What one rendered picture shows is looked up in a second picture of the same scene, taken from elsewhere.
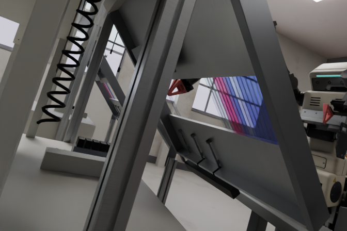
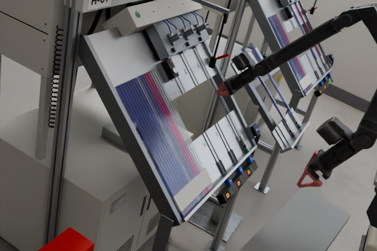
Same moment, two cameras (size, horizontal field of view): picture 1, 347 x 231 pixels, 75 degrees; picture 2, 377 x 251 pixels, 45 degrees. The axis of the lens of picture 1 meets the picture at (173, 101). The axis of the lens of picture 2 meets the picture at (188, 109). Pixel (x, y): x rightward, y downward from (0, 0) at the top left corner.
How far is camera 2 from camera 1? 1.63 m
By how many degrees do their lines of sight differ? 58
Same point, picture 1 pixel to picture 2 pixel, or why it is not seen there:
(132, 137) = (55, 140)
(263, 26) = (110, 102)
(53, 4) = (42, 94)
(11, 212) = not seen: hidden behind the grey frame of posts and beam
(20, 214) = not seen: hidden behind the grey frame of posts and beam
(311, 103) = not seen: outside the picture
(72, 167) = (114, 139)
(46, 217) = (70, 157)
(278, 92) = (124, 136)
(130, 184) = (56, 154)
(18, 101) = (40, 121)
